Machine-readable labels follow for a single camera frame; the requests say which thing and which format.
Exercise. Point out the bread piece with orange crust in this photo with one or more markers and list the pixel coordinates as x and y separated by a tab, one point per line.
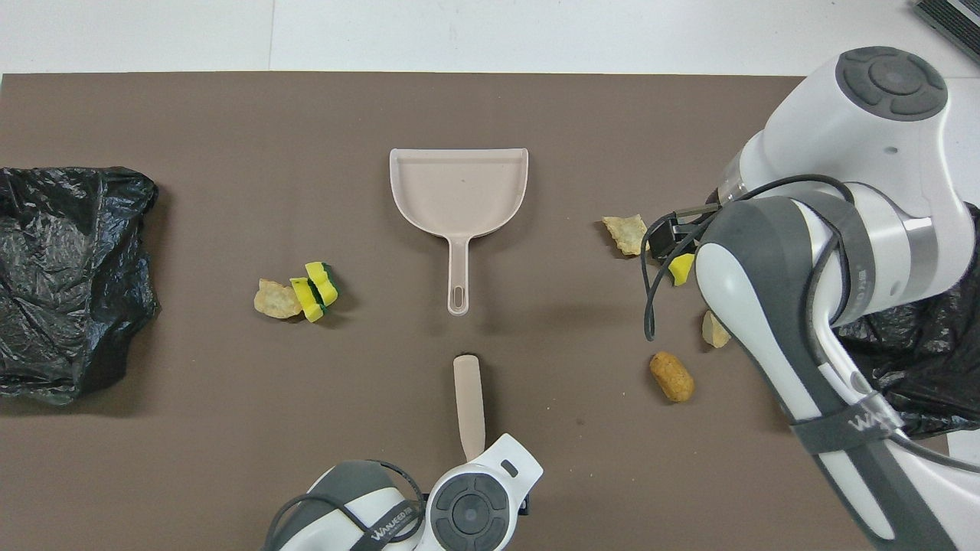
274	300

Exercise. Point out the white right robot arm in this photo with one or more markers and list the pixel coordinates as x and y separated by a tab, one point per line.
865	153

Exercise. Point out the grey ribbed device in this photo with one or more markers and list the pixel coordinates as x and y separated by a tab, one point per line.
953	19

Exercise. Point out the beige plastic dustpan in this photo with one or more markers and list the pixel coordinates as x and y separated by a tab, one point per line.
459	191

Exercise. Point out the brown table mat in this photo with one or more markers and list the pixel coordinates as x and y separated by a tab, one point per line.
230	459

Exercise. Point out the beige brush with black bristles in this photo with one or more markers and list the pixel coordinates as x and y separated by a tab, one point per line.
468	398

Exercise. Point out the pale sponge chunk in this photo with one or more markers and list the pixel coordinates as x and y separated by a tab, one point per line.
626	233

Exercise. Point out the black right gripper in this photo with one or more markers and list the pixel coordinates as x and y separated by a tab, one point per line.
666	233

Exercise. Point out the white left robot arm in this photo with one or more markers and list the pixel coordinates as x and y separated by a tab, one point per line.
475	513

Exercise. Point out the beige bread chunk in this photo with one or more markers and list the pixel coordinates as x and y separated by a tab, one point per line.
714	330

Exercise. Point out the brown croquette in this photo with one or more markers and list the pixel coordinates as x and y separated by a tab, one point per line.
672	376

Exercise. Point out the bin with black trash bag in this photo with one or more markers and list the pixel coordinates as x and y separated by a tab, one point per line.
69	291
934	360

